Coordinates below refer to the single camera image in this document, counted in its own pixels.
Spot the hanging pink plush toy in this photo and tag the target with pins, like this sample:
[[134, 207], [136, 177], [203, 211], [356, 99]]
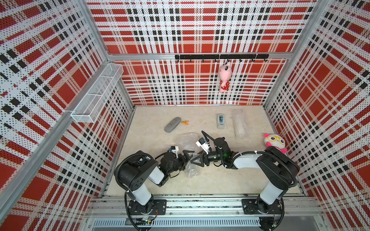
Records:
[[224, 74]]

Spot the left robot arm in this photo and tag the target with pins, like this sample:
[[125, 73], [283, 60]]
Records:
[[134, 170]]

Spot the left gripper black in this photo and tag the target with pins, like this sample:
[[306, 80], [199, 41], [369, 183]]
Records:
[[186, 158]]

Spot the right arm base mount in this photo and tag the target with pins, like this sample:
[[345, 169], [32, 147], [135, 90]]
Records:
[[253, 206]]

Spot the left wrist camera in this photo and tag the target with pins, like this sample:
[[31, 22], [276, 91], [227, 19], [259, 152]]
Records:
[[174, 149]]

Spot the grey oval case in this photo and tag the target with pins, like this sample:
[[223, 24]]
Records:
[[172, 124]]

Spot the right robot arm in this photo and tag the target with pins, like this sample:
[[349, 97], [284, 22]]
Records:
[[280, 170]]

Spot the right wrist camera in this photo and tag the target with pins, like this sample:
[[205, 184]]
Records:
[[202, 143]]

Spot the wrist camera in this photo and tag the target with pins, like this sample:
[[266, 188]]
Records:
[[202, 143], [174, 149]]

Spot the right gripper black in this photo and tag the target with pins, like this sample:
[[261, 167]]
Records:
[[201, 157]]

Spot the bubble wrap sheet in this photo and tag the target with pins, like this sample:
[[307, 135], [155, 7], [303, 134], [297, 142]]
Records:
[[240, 124], [187, 142]]

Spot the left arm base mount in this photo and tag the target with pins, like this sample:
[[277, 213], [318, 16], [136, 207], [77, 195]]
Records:
[[153, 207]]

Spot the pink white owl plush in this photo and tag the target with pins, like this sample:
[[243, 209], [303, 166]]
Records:
[[276, 141]]

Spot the black hook rail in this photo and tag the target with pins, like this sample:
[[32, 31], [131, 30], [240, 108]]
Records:
[[221, 56]]

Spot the white wire mesh basket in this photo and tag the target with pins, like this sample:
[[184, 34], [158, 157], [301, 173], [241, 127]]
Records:
[[93, 102]]

